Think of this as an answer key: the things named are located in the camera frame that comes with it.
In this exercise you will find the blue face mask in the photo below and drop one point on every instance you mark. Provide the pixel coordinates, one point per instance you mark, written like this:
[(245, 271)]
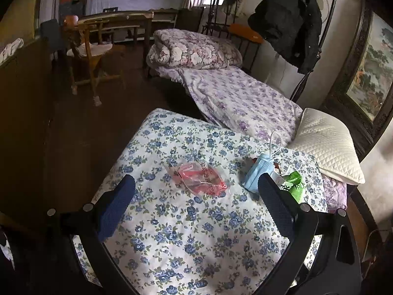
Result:
[(256, 173)]

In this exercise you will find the framed landscape painting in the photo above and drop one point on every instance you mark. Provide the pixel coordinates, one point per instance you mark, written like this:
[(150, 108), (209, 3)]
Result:
[(371, 67)]

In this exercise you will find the blue floral blanket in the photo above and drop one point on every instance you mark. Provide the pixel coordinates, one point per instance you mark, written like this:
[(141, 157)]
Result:
[(184, 221)]

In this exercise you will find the dark blue chair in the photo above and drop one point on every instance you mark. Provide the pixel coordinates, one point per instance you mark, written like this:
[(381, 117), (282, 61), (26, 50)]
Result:
[(52, 35)]

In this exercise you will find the white quilted pillow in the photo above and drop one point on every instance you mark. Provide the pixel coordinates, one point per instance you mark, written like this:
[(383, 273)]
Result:
[(325, 144)]

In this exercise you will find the green plastic packet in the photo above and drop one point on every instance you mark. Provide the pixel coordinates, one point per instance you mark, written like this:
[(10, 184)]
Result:
[(294, 187)]

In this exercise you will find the clear red plastic packet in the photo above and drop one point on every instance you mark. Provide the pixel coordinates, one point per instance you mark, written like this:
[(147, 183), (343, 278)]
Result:
[(199, 179)]

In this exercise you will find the folded floral quilt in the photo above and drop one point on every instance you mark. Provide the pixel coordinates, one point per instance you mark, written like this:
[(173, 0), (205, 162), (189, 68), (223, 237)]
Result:
[(190, 49)]

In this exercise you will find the orange cushion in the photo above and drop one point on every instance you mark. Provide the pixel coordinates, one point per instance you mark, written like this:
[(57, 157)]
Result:
[(245, 32)]

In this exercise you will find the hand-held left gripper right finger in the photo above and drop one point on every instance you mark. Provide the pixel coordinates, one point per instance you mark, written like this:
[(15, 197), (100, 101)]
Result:
[(276, 209)]

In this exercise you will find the wooden desk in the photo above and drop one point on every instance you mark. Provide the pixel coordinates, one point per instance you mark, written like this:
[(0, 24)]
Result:
[(122, 15)]

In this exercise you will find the black jacket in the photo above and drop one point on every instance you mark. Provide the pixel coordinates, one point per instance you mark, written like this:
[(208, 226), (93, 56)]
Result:
[(285, 15)]

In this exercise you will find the white cloth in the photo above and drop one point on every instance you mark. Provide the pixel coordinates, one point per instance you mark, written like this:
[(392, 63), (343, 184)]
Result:
[(12, 49)]

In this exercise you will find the wooden chair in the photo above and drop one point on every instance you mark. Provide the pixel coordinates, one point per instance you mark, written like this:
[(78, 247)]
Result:
[(89, 49)]

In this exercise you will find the purple floral bedsheet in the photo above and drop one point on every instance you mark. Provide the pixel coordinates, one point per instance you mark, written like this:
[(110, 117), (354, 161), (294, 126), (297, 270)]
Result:
[(239, 104)]

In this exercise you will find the folded purple cloth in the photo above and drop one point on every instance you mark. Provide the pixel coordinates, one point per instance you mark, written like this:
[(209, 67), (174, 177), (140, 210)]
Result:
[(336, 193)]

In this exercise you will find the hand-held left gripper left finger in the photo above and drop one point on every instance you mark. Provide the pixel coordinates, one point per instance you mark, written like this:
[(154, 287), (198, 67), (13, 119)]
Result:
[(115, 213)]

